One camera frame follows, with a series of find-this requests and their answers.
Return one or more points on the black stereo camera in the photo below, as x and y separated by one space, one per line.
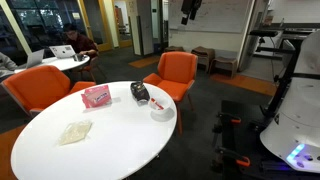
263 33

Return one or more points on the yellow framed door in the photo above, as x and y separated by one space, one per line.
96 25

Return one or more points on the silver laptop with stickers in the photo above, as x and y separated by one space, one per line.
63 51

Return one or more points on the wooden stool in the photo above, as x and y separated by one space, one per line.
224 65
202 55
174 49

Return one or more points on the orange armchair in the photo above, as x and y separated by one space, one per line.
36 86
178 71

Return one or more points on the small black object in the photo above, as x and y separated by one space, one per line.
78 57

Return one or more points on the person in maroon shirt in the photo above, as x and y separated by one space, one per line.
81 41

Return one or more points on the black camera stand frame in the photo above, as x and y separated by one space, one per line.
283 78

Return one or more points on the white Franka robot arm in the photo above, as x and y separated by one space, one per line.
300 110

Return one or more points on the white round side table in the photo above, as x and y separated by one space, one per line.
61 63

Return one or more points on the orange wooden chair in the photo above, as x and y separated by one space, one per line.
90 66

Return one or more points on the person in grey top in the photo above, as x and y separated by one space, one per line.
6 64

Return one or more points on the wall whiteboard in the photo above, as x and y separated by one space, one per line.
213 15

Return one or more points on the black perforated mounting board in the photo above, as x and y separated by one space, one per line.
246 140

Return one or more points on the grey laptop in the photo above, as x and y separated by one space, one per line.
34 58

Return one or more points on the white bowl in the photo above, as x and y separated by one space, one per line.
161 111

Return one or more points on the red and white marker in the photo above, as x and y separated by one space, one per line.
157 104

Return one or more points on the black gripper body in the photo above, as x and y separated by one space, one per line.
190 5

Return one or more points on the pink snack box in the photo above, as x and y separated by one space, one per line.
96 96

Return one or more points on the black snack bag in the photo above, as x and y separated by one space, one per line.
139 90

